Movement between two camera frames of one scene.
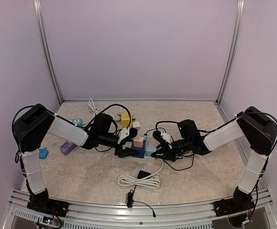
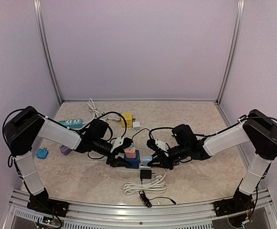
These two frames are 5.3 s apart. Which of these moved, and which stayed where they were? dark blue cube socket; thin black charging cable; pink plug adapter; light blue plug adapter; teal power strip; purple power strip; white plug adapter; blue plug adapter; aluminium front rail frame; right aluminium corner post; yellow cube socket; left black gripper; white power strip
Moved: dark blue cube socket; pink plug adapter; thin black charging cable; left black gripper; white power strip; light blue plug adapter
Stayed: yellow cube socket; purple power strip; blue plug adapter; aluminium front rail frame; white plug adapter; right aluminium corner post; teal power strip
